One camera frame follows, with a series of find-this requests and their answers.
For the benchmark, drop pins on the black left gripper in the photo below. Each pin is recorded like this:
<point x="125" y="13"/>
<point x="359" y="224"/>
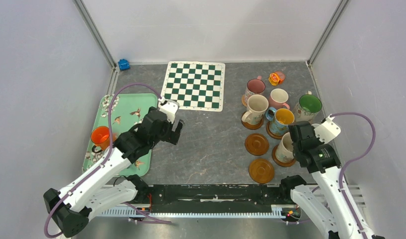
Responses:
<point x="172" y="135"/>

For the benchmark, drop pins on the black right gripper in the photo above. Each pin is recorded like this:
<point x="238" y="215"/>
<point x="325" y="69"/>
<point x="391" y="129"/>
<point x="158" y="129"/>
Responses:
<point x="299" y="147"/>

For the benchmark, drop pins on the beige mug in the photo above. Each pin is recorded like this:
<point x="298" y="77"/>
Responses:
<point x="284" y="152"/>

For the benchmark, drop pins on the yellow interior mug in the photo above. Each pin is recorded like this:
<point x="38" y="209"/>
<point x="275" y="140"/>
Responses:
<point x="280" y="119"/>

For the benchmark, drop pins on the green interior cartoon mug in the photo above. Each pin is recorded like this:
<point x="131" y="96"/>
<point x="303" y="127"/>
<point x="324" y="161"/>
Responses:
<point x="307" y="107"/>

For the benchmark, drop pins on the brown wooden ridged coaster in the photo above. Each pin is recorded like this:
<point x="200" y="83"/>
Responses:
<point x="261" y="171"/>
<point x="271" y="134"/>
<point x="287" y="164"/>
<point x="248" y="125"/>

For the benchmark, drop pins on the pink mug cream interior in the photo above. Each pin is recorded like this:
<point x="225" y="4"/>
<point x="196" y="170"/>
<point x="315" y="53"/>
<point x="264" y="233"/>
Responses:
<point x="278" y="98"/>

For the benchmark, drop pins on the cream ceramic mug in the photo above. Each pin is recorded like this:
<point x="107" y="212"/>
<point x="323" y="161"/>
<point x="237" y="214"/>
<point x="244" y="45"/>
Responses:
<point x="257" y="105"/>

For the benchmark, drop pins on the woven rattan coaster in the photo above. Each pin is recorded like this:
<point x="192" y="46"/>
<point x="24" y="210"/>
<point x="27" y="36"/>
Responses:
<point x="244" y="100"/>

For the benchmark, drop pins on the pink ghost pattern mug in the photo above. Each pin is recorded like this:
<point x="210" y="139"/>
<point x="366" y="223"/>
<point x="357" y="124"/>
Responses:
<point x="254" y="86"/>

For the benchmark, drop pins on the orange mug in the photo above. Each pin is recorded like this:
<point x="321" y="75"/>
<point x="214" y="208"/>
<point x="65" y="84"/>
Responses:
<point x="100" y="138"/>

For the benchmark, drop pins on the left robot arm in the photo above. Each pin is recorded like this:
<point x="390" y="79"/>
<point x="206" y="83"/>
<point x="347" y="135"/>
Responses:
<point x="73" y="206"/>

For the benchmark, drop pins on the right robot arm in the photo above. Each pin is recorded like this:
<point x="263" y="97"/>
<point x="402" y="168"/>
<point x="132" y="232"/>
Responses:
<point x="341" y="219"/>

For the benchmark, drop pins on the green white chessboard mat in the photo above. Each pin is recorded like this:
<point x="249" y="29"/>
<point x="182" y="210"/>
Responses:
<point x="197" y="86"/>

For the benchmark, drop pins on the orange pink toy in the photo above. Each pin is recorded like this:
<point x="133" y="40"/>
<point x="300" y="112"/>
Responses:
<point x="276" y="78"/>

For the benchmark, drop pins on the green floral tray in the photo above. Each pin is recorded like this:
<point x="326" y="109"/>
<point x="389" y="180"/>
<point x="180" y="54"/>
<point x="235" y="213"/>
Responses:
<point x="127" y="110"/>

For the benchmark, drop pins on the blue toy block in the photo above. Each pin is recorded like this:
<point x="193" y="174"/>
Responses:
<point x="123" y="64"/>

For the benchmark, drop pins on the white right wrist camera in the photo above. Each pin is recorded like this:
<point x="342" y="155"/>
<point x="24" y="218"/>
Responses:
<point x="326" y="131"/>

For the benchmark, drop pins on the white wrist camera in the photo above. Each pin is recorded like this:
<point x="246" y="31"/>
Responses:
<point x="326" y="131"/>
<point x="169" y="107"/>

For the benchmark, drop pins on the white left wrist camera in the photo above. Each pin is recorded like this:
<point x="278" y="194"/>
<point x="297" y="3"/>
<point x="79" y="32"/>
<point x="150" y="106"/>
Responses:
<point x="169" y="107"/>

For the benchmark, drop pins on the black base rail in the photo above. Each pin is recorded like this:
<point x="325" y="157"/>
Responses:
<point x="212" y="198"/>

